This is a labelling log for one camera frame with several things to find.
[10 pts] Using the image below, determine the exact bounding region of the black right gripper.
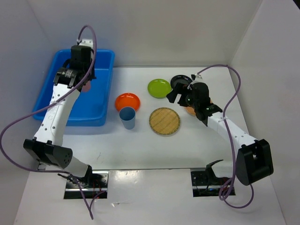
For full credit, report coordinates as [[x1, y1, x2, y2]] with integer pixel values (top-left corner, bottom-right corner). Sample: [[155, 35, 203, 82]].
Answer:
[[166, 82, 199, 109]]

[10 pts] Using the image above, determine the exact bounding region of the pink plastic cup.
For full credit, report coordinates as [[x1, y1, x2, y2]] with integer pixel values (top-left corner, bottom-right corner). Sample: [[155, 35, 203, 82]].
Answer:
[[82, 81, 91, 92]]

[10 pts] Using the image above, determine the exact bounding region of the green-rimmed bamboo tray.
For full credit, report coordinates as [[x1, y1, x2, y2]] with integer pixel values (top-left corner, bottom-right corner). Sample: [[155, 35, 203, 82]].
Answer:
[[149, 107, 181, 136]]

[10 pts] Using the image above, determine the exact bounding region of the blue plastic cup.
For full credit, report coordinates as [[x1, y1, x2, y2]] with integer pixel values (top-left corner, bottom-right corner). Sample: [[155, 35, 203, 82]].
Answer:
[[119, 107, 135, 130]]

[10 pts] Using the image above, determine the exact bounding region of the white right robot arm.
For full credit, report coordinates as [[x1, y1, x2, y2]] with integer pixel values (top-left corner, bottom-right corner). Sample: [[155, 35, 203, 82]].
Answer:
[[166, 82, 274, 186]]

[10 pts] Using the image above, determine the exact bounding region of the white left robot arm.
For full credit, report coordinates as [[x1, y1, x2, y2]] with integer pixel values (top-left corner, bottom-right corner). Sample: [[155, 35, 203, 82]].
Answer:
[[23, 42, 96, 188]]

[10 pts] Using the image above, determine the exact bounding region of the blue plastic bin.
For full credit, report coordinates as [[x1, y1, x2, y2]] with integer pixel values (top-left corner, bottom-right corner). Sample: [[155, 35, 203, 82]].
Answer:
[[33, 49, 115, 127]]

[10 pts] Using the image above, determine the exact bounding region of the black plastic plate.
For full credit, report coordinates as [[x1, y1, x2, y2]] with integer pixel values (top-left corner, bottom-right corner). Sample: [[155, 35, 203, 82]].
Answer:
[[170, 75, 192, 89]]

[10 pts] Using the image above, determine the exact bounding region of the green plastic plate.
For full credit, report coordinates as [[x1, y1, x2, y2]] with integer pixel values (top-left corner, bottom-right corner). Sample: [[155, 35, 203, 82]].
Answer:
[[147, 79, 172, 98]]

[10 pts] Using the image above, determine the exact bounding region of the tan woven wicker tray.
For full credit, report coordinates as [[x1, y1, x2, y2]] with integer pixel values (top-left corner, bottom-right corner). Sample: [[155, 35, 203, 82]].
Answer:
[[184, 98, 214, 117]]

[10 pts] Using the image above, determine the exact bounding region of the orange plastic plate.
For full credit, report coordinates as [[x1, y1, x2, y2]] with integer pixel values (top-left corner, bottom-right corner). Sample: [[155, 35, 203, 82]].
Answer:
[[115, 93, 141, 112]]

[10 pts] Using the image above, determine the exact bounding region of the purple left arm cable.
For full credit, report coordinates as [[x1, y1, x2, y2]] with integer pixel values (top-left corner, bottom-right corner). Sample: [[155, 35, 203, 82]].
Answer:
[[0, 25, 97, 220]]

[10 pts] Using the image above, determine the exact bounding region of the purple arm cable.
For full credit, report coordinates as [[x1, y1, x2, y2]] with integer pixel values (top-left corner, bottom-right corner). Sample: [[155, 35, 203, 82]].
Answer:
[[196, 64, 255, 209], [0, 25, 97, 220]]

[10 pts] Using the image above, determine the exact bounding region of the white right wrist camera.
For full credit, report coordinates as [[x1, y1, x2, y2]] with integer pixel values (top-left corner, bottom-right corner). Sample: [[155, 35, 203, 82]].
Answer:
[[191, 74, 203, 83]]

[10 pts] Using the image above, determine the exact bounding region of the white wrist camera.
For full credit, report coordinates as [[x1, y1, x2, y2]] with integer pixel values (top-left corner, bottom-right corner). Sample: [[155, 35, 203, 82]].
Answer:
[[77, 38, 93, 48], [191, 74, 203, 83]]

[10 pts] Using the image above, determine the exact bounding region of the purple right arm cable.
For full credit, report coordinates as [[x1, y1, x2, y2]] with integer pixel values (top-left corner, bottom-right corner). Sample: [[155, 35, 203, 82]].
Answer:
[[196, 64, 255, 209]]

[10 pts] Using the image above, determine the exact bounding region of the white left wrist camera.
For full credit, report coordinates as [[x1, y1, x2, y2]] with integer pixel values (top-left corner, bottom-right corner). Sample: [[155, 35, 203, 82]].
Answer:
[[77, 38, 93, 48]]

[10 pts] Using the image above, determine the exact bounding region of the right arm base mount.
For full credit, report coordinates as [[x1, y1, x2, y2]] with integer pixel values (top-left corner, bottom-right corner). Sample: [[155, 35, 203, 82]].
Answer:
[[190, 168, 229, 197]]

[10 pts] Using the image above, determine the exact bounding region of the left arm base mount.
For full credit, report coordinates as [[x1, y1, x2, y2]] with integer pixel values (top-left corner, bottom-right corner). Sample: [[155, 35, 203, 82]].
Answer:
[[63, 170, 109, 199]]

